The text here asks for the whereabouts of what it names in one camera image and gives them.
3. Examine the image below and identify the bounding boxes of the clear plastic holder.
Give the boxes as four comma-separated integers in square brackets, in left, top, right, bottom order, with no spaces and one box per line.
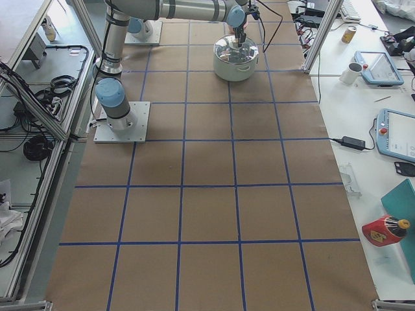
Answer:
[338,163,362,198]

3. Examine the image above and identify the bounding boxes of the teach pendant tablet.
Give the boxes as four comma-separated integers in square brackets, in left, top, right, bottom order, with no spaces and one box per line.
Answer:
[375,109,414,162]
[354,51,404,86]

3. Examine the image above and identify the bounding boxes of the small black power brick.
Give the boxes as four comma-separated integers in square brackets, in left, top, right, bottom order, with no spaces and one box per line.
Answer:
[340,136,366,150]

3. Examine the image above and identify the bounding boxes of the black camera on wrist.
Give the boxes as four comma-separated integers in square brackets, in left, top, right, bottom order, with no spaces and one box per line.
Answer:
[247,5,260,21]

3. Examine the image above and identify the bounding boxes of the white crumpled cloth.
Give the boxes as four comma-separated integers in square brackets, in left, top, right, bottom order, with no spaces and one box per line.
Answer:
[0,179,25,247]

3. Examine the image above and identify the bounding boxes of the brown paper table mat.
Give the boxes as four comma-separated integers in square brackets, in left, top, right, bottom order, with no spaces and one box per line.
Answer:
[45,1,377,310]

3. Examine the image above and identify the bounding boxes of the shiny steel pot lid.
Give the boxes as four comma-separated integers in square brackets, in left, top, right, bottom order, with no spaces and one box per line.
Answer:
[213,35,259,65]

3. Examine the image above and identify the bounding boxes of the coiled black cable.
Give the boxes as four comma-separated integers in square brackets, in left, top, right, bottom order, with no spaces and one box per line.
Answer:
[23,135,54,161]

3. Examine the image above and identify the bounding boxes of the white steel cooking pot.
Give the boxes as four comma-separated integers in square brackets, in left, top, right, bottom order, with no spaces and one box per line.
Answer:
[213,48,259,82]

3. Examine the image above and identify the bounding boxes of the near teach pendant tablet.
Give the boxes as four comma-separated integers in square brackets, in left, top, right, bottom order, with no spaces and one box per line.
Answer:
[375,109,414,162]

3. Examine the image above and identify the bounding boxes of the power strip with plugs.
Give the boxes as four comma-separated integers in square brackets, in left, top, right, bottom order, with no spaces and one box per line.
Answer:
[294,19,318,52]

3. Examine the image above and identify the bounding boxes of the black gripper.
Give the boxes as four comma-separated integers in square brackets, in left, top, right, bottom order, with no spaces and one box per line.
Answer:
[233,25,246,45]

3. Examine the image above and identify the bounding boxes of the red bottle yellow cap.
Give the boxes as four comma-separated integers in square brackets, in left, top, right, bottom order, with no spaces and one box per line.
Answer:
[362,214,410,247]

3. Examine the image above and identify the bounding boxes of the white mug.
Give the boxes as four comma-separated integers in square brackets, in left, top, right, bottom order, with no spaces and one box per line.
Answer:
[339,62,362,85]

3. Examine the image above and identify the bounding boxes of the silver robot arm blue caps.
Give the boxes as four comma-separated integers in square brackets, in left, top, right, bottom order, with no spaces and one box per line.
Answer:
[95,0,248,131]

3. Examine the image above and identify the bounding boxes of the far teach pendant tablet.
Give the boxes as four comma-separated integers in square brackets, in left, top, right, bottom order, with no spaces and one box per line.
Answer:
[354,51,404,86]

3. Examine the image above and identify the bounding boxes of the teal box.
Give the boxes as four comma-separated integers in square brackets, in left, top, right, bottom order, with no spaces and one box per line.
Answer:
[381,179,415,281]

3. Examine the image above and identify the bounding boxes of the yellow drink can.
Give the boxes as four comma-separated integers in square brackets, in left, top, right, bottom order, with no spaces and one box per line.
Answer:
[341,26,357,44]

